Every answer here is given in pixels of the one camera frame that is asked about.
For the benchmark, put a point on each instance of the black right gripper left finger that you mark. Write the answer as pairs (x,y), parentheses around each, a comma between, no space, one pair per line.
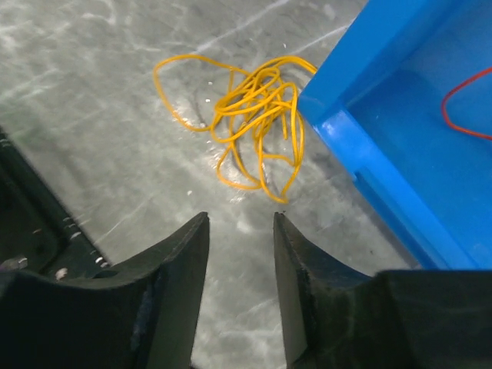
(141,313)

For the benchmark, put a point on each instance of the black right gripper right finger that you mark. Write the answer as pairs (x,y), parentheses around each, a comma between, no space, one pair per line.
(335,317)

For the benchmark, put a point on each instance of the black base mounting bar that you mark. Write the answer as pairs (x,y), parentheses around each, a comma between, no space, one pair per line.
(38,234)

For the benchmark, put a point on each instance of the blue plastic three-compartment bin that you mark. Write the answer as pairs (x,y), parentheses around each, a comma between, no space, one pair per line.
(404,103)

